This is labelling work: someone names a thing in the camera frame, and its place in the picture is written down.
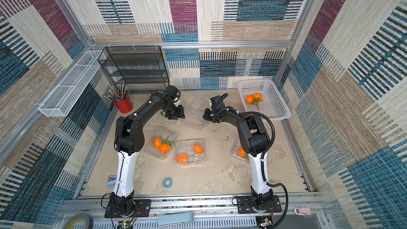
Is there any blue stapler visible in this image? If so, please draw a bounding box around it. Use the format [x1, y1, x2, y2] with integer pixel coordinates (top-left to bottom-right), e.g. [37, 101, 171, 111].
[107, 176, 117, 187]

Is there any small pink white object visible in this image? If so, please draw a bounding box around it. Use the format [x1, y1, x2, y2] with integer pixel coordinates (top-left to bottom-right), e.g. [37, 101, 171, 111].
[294, 207, 312, 216]

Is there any red cup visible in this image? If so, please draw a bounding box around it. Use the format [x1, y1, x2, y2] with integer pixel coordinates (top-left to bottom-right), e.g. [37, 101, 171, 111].
[113, 96, 133, 113]

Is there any white plastic perforated basket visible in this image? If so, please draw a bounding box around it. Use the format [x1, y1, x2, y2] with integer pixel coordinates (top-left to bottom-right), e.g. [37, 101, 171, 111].
[237, 79, 291, 121]

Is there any grey tape roll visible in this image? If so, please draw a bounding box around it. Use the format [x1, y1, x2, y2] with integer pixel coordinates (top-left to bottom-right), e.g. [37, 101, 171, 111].
[63, 213, 93, 229]

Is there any blue tape roll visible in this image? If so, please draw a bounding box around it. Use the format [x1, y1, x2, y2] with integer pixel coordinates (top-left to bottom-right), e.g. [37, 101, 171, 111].
[162, 177, 173, 189]

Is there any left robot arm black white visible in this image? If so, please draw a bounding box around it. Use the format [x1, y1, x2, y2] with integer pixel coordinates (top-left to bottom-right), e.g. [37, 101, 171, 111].
[108, 85, 185, 217]

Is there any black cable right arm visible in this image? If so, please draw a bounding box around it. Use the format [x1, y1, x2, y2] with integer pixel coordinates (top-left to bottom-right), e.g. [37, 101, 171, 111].
[238, 111, 288, 229]

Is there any black wire shelf rack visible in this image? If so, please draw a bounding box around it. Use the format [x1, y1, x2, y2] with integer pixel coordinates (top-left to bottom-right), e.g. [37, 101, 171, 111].
[98, 46, 170, 94]

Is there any light blue flat case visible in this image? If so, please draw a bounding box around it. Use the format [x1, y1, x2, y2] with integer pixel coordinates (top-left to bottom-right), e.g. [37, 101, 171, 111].
[158, 212, 194, 227]

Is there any orange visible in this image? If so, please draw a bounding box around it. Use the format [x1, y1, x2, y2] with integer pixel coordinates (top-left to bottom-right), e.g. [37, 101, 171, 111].
[253, 93, 263, 101]
[245, 95, 254, 105]

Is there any orange container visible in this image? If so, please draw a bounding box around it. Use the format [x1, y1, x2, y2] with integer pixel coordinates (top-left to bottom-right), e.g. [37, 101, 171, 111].
[193, 144, 204, 154]
[237, 147, 247, 158]
[159, 144, 171, 154]
[177, 153, 188, 164]
[152, 138, 162, 148]

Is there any clear clamshell container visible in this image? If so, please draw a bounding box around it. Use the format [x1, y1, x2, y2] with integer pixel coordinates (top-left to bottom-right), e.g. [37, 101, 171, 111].
[231, 140, 250, 163]
[182, 100, 209, 130]
[174, 138, 207, 166]
[144, 127, 178, 160]

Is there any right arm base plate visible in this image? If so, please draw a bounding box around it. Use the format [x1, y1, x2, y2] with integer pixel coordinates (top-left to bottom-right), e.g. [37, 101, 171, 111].
[232, 195, 283, 214]

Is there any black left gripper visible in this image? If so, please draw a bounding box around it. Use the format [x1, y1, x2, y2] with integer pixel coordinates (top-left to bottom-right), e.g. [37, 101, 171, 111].
[166, 104, 187, 120]

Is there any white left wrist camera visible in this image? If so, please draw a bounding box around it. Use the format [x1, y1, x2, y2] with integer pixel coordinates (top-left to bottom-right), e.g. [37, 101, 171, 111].
[173, 98, 181, 107]

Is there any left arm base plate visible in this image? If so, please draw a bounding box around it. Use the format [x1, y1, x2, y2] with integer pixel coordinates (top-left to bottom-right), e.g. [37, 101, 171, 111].
[105, 198, 151, 218]

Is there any white wire mesh wall tray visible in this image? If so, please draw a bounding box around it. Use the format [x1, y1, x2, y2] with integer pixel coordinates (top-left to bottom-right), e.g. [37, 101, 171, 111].
[39, 50, 102, 117]

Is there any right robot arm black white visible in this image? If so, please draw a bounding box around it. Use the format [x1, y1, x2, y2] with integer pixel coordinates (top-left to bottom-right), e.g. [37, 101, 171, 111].
[203, 93, 288, 211]

